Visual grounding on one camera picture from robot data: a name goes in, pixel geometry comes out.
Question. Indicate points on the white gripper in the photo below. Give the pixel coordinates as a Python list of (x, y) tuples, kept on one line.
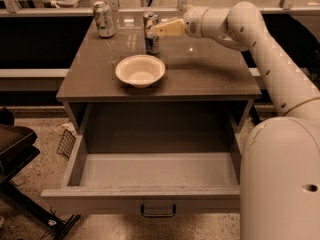
[(192, 22)]

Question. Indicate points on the redbull can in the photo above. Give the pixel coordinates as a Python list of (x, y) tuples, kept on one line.
[(151, 40)]

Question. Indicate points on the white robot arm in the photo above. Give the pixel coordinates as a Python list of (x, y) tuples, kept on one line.
[(280, 166)]

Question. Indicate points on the grey drawer cabinet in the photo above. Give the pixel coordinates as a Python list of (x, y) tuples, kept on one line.
[(196, 69)]

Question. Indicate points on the green white soda can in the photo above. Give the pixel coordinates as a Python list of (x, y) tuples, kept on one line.
[(103, 19)]

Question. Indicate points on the open top drawer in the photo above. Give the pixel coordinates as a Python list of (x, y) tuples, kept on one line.
[(155, 154)]

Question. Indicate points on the white bowl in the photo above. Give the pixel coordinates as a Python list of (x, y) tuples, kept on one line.
[(140, 71)]

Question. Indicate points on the wire mesh basket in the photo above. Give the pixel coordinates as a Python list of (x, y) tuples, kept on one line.
[(66, 144)]

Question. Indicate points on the black drawer handle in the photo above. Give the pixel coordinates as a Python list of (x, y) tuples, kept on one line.
[(158, 212)]

